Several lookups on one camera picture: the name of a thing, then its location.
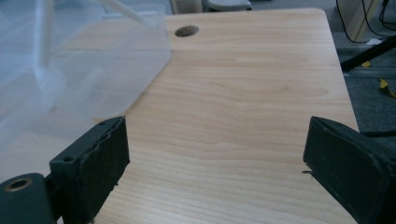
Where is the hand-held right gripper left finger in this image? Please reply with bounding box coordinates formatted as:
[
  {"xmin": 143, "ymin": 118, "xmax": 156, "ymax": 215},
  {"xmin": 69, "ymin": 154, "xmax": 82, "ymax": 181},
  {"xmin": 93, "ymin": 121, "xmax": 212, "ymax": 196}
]
[{"xmin": 49, "ymin": 115, "xmax": 131, "ymax": 224}]

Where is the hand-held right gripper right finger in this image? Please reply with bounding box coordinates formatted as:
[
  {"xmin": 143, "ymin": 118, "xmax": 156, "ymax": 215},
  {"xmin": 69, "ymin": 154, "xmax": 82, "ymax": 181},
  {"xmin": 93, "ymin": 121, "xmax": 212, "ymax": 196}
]
[{"xmin": 302, "ymin": 116, "xmax": 396, "ymax": 224}]

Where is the clear plastic bag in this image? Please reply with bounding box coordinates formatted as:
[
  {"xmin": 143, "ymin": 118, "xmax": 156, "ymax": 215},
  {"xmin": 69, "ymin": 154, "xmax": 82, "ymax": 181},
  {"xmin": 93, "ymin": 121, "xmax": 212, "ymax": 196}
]
[{"xmin": 0, "ymin": 0, "xmax": 173, "ymax": 185}]

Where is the black stand leg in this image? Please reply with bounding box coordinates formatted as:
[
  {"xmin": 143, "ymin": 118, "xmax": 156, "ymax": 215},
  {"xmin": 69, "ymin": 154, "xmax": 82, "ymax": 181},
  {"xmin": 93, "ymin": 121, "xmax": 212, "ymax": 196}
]
[{"xmin": 340, "ymin": 35, "xmax": 396, "ymax": 72}]

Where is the beige cabinet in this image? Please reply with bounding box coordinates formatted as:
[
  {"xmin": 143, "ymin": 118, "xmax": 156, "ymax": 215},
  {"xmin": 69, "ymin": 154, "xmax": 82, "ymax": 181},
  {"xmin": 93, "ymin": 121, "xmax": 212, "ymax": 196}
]
[{"xmin": 336, "ymin": 0, "xmax": 382, "ymax": 42}]

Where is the black cable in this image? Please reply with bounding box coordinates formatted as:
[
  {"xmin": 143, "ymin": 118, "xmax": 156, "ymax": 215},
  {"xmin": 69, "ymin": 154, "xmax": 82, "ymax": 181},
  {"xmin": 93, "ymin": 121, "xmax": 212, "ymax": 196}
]
[
  {"xmin": 378, "ymin": 0, "xmax": 396, "ymax": 32},
  {"xmin": 335, "ymin": 0, "xmax": 390, "ymax": 44}
]

